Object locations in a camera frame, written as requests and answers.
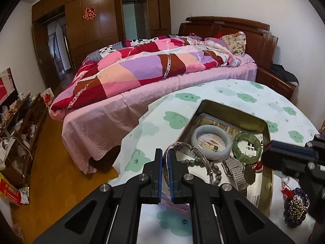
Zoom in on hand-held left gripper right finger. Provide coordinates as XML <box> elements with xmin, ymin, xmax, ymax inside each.
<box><xmin>169</xmin><ymin>150</ymin><xmax>296</xmax><ymax>244</ymax></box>

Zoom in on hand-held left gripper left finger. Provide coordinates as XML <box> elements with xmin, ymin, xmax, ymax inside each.
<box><xmin>32</xmin><ymin>148</ymin><xmax>163</xmax><ymax>244</ymax></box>

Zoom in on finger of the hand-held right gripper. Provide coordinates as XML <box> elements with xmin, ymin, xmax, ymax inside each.
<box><xmin>261</xmin><ymin>149</ymin><xmax>314</xmax><ymax>176</ymax></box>
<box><xmin>265</xmin><ymin>140</ymin><xmax>315</xmax><ymax>155</ymax></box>

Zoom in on thin silver bangle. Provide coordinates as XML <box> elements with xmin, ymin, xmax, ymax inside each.
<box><xmin>162</xmin><ymin>142</ymin><xmax>214</xmax><ymax>191</ymax></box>

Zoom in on grey bead bracelet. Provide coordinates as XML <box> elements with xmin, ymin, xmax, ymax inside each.
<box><xmin>178</xmin><ymin>156</ymin><xmax>224</xmax><ymax>186</ymax></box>

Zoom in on jade pendant with red cord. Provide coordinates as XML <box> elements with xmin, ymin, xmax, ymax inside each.
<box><xmin>244</xmin><ymin>161</ymin><xmax>264</xmax><ymax>185</ymax></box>

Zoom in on pale lavender jade bangle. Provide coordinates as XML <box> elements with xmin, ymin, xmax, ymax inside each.
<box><xmin>190</xmin><ymin>124</ymin><xmax>232</xmax><ymax>160</ymax></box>

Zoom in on green bead bracelet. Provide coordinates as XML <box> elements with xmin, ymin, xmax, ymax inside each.
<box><xmin>232</xmin><ymin>131</ymin><xmax>262</xmax><ymax>163</ymax></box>

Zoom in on metal band wristwatch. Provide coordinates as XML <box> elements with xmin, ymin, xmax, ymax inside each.
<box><xmin>222</xmin><ymin>157</ymin><xmax>250</xmax><ymax>196</ymax></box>

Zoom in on pink tin box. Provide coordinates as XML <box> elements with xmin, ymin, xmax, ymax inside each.
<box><xmin>159</xmin><ymin>99</ymin><xmax>275</xmax><ymax>218</ymax></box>

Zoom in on wooden nightstand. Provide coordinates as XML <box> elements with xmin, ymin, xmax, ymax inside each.
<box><xmin>256</xmin><ymin>66</ymin><xmax>297</xmax><ymax>99</ymax></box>

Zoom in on dark clothes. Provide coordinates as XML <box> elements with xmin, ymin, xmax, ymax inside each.
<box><xmin>270</xmin><ymin>63</ymin><xmax>300</xmax><ymax>84</ymax></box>

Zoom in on bed with pink sheet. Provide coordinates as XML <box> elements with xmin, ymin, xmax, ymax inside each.
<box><xmin>49</xmin><ymin>58</ymin><xmax>258</xmax><ymax>174</ymax></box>

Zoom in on wooden headboard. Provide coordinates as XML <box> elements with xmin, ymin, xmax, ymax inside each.
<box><xmin>178</xmin><ymin>16</ymin><xmax>279</xmax><ymax>68</ymax></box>

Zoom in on patchwork quilt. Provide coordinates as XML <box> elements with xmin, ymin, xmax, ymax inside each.
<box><xmin>48</xmin><ymin>36</ymin><xmax>242</xmax><ymax>120</ymax></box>

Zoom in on floral pillow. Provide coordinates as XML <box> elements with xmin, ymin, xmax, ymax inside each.
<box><xmin>221</xmin><ymin>31</ymin><xmax>247</xmax><ymax>56</ymax></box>

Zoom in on purple pillow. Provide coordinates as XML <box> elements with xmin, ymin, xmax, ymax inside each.
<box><xmin>204</xmin><ymin>37</ymin><xmax>229</xmax><ymax>49</ymax></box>

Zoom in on black white patterned blanket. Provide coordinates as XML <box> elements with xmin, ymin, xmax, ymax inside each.
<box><xmin>86</xmin><ymin>38</ymin><xmax>158</xmax><ymax>61</ymax></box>

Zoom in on white red paper bag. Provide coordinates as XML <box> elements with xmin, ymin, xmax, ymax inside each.
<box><xmin>41</xmin><ymin>88</ymin><xmax>54</xmax><ymax>105</ymax></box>

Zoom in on wooden television cabinet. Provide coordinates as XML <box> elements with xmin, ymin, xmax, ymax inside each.
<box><xmin>0</xmin><ymin>93</ymin><xmax>49</xmax><ymax>188</ymax></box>

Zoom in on red cardboard box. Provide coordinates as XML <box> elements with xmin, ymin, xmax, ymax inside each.
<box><xmin>0</xmin><ymin>173</ymin><xmax>23</xmax><ymax>206</ymax></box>

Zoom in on wooden wardrobe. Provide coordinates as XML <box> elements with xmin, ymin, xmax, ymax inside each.
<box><xmin>31</xmin><ymin>0</ymin><xmax>172</xmax><ymax>89</ymax></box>

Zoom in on television screen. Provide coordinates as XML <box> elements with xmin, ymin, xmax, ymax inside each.
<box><xmin>0</xmin><ymin>67</ymin><xmax>19</xmax><ymax>107</ymax></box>

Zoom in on gold ball bead bracelet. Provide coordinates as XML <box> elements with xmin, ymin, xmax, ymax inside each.
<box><xmin>288</xmin><ymin>197</ymin><xmax>309</xmax><ymax>220</ymax></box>

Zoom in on dark purple bead bracelet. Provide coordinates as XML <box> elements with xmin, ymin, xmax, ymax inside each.
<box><xmin>283</xmin><ymin>187</ymin><xmax>311</xmax><ymax>228</ymax></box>

